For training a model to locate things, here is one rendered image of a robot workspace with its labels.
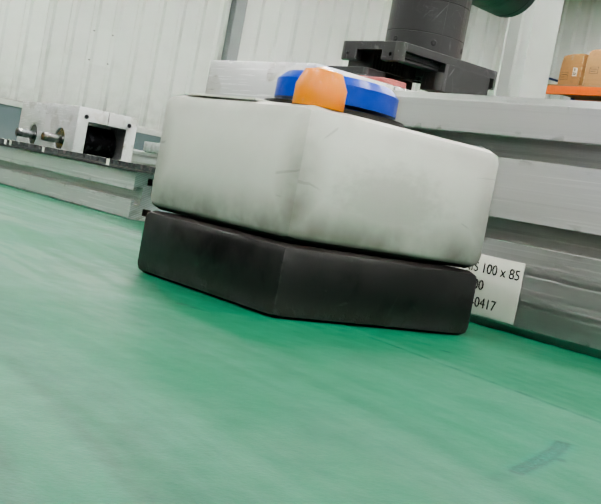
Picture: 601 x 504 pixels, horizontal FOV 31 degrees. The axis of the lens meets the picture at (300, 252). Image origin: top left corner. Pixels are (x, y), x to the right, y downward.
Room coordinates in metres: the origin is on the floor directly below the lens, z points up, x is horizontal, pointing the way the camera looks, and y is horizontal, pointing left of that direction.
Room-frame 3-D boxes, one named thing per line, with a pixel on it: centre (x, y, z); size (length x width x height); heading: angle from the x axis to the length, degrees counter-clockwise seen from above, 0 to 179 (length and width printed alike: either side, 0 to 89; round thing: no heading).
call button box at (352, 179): (0.36, -0.01, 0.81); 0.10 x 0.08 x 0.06; 128
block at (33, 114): (1.60, 0.39, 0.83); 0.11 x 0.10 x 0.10; 127
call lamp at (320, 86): (0.31, 0.00, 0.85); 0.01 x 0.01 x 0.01
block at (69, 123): (1.49, 0.33, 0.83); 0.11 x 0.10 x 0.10; 129
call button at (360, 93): (0.35, 0.00, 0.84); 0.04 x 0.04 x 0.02
